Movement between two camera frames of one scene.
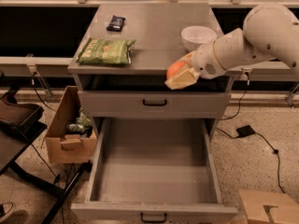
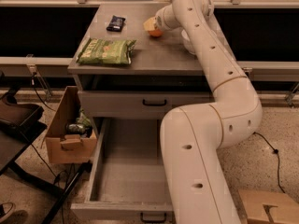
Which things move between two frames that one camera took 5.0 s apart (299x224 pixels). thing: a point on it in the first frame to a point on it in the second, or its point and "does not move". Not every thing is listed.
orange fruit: x=175 y=66 to x=157 y=33
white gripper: x=204 y=61 to x=159 y=21
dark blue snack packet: x=116 y=23 does not move
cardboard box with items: x=71 y=137 does not move
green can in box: x=76 y=128 does not move
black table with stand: x=15 y=136 does not move
